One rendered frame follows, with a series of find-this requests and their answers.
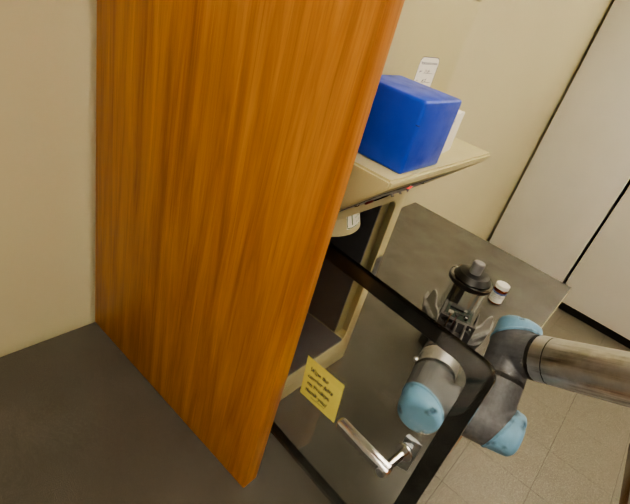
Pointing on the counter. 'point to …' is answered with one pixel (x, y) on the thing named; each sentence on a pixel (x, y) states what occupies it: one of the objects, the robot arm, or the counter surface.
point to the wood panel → (225, 191)
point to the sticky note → (321, 389)
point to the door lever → (373, 449)
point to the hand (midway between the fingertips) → (458, 308)
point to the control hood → (370, 187)
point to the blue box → (407, 124)
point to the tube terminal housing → (440, 16)
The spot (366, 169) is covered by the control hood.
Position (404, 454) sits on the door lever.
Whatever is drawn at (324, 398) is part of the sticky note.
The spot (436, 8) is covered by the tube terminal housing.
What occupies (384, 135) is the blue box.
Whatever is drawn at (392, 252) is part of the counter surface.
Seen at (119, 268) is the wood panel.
